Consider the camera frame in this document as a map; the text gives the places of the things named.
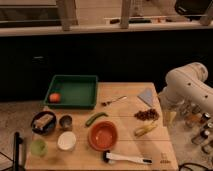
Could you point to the silver metal fork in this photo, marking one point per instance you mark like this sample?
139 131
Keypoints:
112 101

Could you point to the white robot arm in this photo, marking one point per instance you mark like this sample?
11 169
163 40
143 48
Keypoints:
185 86

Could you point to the small metal cup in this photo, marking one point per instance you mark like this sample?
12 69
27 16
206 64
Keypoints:
66 122

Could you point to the white paper cup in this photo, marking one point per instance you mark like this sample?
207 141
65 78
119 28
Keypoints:
67 141

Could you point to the green plastic cup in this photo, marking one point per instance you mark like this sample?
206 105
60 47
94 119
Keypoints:
38 148

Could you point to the green cucumber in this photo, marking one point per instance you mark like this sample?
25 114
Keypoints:
94 117

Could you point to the blue-grey cloth napkin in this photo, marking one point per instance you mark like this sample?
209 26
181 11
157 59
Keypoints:
147 97

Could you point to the green plastic tray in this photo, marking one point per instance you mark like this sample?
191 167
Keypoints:
76 91

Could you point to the orange red bowl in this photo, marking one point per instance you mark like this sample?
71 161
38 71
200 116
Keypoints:
103 136

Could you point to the bunch of dark grapes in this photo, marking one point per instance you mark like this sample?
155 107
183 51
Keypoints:
150 114

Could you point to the orange fruit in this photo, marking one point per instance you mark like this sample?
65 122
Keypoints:
54 97

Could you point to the yellow corn cob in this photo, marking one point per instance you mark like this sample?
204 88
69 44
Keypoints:
145 129

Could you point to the white black dish brush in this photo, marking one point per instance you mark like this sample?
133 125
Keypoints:
107 156

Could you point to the black bowl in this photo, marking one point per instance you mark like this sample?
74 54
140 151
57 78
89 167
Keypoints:
48 128

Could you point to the brown bread sandwich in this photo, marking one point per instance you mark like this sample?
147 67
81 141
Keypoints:
41 122

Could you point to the spice jar orange contents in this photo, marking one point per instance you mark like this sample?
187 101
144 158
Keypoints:
197 119

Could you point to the spice jar with black lid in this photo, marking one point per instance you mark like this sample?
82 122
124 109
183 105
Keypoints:
201 137

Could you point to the black stand post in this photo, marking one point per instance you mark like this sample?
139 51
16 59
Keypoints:
17 142

